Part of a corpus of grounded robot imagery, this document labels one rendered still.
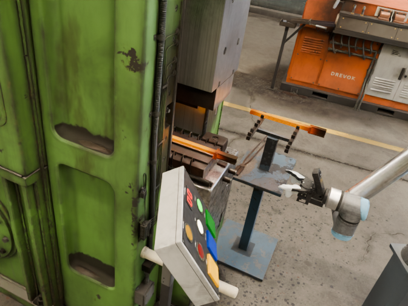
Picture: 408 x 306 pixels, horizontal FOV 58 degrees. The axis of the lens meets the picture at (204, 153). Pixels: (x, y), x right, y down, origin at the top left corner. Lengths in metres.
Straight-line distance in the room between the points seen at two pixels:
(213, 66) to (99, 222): 0.87
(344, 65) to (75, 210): 4.03
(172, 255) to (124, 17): 0.69
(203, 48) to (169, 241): 0.68
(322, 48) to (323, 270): 3.08
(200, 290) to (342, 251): 1.91
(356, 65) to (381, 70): 0.30
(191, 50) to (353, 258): 2.05
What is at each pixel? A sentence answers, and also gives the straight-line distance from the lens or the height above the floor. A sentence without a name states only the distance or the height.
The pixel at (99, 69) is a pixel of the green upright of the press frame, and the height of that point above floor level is 1.43.
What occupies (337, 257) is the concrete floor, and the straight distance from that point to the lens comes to 2.88.
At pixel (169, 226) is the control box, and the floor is 1.18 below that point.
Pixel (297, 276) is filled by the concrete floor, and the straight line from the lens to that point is 2.63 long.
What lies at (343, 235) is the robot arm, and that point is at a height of 0.85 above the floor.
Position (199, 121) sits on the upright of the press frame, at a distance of 1.93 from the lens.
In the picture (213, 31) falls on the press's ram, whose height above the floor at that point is 1.59.
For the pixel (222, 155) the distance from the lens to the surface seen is 1.67.
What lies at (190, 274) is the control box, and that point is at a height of 1.07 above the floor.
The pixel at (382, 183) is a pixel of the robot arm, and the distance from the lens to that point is 1.74.
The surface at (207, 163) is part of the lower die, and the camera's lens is 1.64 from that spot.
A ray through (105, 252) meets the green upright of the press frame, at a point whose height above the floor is 0.52.
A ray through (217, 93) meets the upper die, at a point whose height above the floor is 1.34.
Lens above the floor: 1.93
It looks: 33 degrees down
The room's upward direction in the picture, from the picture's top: 9 degrees clockwise
